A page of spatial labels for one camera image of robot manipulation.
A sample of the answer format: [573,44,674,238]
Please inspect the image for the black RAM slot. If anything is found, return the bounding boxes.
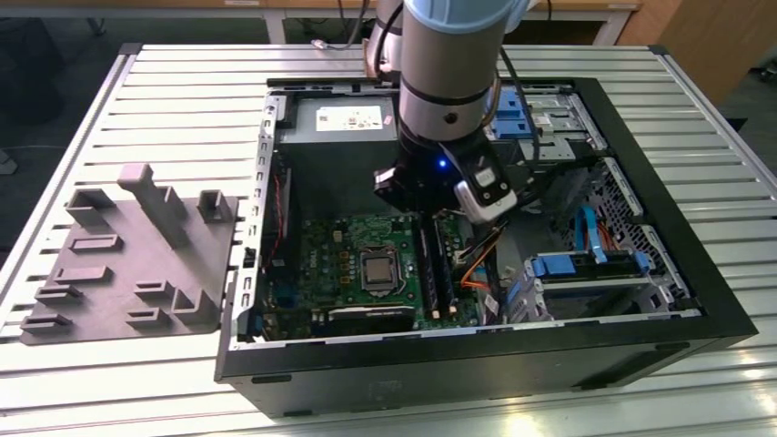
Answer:
[412,213,444,320]

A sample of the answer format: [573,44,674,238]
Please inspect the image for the grey power supply unit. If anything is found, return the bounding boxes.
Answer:
[276,97,405,218]

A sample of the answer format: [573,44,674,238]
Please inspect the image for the CPU socket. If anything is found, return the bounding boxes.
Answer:
[357,244,406,300]

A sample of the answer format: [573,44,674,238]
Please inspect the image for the green motherboard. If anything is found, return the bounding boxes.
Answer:
[260,213,486,340]

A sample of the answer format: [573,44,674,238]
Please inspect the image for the blue drive latch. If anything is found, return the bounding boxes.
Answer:
[492,89,538,140]

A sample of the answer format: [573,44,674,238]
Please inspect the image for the silver CPU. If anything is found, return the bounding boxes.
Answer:
[361,259,396,286]

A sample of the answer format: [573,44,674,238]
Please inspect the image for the grey metal drive cage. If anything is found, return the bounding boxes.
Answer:
[484,88,608,192]

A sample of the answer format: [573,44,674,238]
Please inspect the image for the hard disk in blue carrier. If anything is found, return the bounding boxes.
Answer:
[525,251,652,284]

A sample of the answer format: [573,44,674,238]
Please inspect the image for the black graphics card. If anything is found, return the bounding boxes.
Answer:
[312,303,417,336]

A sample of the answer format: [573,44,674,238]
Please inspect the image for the grey metal disk bay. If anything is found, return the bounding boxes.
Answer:
[502,272,673,324]

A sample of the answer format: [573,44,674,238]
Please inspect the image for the black PC case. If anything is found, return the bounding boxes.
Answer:
[212,76,761,418]

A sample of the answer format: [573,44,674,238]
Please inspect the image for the white framed wooden desk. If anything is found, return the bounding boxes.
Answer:
[260,0,645,46]

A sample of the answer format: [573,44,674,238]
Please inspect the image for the grey parts rack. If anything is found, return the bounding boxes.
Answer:
[17,163,241,347]

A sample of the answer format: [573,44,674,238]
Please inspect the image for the wooden cabinet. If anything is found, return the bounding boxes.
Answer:
[616,0,777,108]

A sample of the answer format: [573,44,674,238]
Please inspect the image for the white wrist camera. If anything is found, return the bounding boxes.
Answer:
[453,154,518,225]

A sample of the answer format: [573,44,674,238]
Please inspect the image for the black wire bundle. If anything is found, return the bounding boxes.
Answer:
[452,158,593,269]

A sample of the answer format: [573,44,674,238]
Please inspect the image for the thick black camera cable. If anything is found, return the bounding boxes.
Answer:
[497,45,548,201]

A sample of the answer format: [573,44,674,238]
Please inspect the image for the orange wires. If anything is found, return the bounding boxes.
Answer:
[457,254,505,290]

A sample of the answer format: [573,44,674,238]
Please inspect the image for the blue flat data wire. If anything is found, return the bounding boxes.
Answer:
[573,207,609,265]

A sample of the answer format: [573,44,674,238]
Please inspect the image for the thin cable with silver plug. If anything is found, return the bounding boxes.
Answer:
[309,0,373,50]

